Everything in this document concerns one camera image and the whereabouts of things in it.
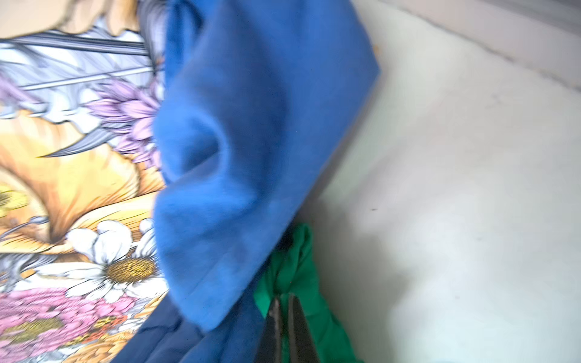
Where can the blue cloth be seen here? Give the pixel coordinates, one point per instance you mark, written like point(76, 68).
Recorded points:
point(259, 95)

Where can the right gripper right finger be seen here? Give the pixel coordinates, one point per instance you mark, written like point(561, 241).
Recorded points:
point(302, 348)

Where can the dark navy cloth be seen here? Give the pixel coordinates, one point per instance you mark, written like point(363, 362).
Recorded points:
point(165, 337)

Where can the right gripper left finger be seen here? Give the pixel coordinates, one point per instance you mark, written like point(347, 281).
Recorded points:
point(269, 349)

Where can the green cloth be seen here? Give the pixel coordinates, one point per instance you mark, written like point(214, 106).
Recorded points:
point(291, 270)

